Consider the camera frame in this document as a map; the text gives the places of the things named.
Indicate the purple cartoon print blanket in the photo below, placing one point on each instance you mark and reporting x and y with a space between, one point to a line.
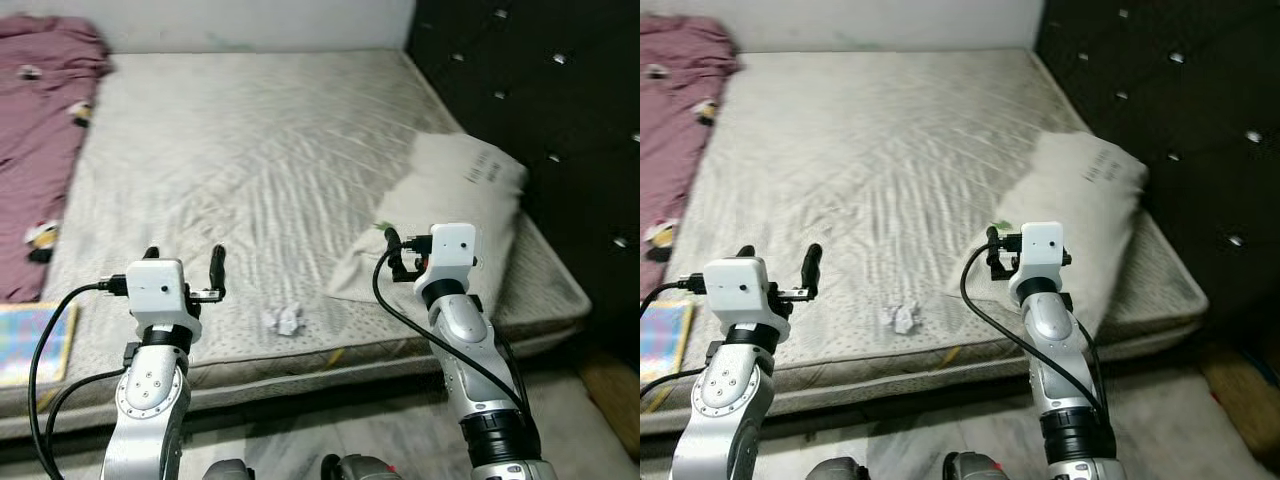
665 130
40 120

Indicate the colourful picture book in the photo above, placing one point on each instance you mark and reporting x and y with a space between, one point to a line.
660 340
30 345

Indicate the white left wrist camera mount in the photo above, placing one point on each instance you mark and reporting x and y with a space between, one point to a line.
160 285
735 285

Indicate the brown woven mat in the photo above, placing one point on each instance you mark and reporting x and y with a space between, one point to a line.
1245 400
610 400

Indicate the crumpled white paper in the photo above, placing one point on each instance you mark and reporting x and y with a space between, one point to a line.
903 319
285 320

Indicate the white quilted mattress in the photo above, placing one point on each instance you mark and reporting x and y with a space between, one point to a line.
880 150
250 150

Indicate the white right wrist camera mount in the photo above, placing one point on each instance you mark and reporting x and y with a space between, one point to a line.
1040 245
452 245

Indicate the white pillow with tree print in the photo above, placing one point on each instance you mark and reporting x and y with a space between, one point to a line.
460 180
1080 180

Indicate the black tufted headboard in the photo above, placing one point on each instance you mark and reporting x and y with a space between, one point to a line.
1180 100
560 100

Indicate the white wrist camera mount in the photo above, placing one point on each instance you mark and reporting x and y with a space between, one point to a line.
1040 245
160 285
735 285
452 245

